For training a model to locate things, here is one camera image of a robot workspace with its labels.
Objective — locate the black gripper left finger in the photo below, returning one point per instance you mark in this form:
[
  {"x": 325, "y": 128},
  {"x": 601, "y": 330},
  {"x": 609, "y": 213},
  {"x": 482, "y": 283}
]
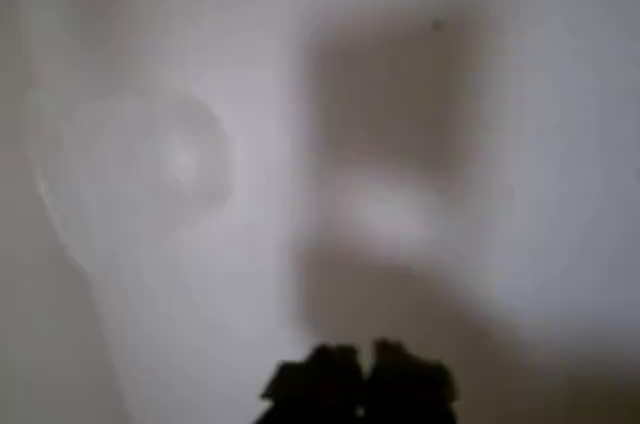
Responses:
[{"x": 320, "y": 389}]

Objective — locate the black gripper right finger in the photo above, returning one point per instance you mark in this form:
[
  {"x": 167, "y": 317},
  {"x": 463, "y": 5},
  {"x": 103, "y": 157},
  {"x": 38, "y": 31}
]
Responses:
[{"x": 410, "y": 389}]

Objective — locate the small clear plastic cup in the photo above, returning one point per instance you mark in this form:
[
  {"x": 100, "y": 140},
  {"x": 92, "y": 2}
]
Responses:
[{"x": 150, "y": 169}]

